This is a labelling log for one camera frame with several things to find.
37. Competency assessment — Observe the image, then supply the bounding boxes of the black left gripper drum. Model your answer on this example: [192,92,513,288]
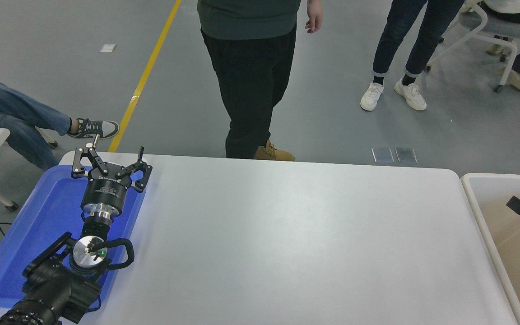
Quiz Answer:
[81,174,131,215]

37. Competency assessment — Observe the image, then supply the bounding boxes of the standing person's left hand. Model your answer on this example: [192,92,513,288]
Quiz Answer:
[305,0,323,34]

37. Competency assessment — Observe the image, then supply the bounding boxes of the large pale bin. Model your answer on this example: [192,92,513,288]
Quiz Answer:
[461,173,520,325]

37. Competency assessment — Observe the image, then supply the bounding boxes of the chair base leg with caster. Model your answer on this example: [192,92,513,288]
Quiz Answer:
[34,129,59,150]

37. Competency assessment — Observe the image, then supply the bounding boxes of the blue plastic tray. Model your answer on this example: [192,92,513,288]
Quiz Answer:
[0,165,147,310]

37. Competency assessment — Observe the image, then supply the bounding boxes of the yellow floor tape line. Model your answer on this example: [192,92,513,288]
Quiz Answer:
[107,0,182,153]

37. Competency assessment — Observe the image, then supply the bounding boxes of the metal floor plate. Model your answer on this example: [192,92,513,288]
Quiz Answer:
[395,148,418,163]
[372,148,395,163]

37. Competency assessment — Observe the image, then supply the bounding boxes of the standing person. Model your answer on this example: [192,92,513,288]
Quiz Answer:
[197,0,324,162]

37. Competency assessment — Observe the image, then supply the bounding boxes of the white office chair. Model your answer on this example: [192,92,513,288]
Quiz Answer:
[425,0,520,93]

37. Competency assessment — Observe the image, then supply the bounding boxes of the person in white shoes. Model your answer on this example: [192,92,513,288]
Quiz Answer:
[360,0,466,111]

